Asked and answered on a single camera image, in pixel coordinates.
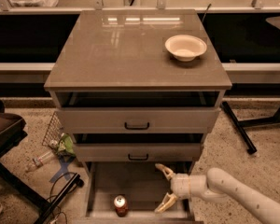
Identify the top drawer with black handle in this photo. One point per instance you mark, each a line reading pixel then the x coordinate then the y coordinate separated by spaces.
pixel 138 120

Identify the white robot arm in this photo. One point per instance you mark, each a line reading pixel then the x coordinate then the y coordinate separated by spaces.
pixel 215 187

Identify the wire mesh basket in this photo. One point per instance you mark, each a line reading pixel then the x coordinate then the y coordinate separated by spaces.
pixel 54 131

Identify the black table leg right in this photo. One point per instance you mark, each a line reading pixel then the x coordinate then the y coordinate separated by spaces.
pixel 240 125

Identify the middle drawer with black handle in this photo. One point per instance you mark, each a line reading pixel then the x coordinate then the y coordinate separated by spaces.
pixel 138 152

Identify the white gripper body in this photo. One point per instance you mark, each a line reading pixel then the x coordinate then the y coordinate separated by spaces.
pixel 179 185

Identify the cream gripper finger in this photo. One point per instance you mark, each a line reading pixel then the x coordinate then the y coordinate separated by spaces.
pixel 168 173
pixel 168 201

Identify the dark chair seat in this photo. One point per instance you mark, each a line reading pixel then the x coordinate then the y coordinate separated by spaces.
pixel 11 130

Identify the grey drawer cabinet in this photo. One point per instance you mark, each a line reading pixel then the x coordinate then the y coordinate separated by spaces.
pixel 118 59

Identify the black table leg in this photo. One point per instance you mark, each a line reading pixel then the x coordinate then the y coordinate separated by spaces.
pixel 45 206
pixel 240 125

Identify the green chip bag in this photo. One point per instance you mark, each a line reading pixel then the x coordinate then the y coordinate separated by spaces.
pixel 65 146

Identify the drawer with black handle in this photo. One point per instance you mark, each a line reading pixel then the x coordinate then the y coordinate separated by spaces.
pixel 138 120
pixel 138 152

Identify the red coke can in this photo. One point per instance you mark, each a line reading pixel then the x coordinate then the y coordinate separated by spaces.
pixel 121 205

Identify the white paper bowl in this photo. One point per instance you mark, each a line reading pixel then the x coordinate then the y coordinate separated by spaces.
pixel 185 48

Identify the black table leg left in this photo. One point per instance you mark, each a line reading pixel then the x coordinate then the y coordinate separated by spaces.
pixel 45 206

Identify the clear plastic bottle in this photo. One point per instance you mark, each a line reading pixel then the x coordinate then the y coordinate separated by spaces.
pixel 39 161

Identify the open bottom drawer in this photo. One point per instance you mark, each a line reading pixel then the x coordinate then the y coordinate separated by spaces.
pixel 141 184

